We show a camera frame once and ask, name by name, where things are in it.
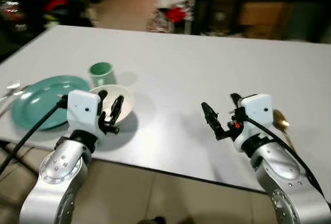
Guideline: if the gold metal spoon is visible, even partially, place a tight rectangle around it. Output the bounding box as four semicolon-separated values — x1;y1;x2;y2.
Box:
272;109;296;151

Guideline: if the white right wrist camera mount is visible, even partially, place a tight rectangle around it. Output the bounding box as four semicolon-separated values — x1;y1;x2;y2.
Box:
234;94;274;153

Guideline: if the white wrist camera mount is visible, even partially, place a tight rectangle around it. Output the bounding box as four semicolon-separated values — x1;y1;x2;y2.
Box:
234;94;274;153
66;89;102;133

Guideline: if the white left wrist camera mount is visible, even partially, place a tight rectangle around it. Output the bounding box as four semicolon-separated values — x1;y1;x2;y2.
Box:
66;89;102;133

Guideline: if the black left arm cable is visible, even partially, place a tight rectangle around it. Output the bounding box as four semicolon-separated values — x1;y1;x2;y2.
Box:
0;96;69;176

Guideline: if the green round plate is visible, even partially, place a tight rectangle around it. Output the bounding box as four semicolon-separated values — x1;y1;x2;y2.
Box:
11;76;92;131

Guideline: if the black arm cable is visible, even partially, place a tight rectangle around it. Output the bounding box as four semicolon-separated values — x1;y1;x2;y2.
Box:
0;96;69;176
245;116;325;206

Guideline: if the red bag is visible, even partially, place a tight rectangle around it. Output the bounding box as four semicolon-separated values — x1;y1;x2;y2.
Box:
165;7;187;24

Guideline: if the green ceramic cup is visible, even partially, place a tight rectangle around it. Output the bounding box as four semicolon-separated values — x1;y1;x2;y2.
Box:
88;62;116;88

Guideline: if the brown cardboard box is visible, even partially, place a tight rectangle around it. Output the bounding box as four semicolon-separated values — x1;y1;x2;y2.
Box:
238;1;289;39

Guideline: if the white ceramic bowl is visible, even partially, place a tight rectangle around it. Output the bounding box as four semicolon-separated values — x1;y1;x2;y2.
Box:
89;84;136;128

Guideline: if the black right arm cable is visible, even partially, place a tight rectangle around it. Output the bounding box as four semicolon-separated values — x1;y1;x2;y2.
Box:
245;116;325;206

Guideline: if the dark wooden cabinet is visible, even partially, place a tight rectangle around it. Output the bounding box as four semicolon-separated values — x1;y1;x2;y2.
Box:
192;0;331;42

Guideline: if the silver metal fork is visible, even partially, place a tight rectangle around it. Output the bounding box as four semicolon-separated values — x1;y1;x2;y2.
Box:
0;82;22;101

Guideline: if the red cloth item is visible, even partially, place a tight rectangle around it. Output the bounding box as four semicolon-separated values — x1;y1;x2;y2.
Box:
43;0;68;13

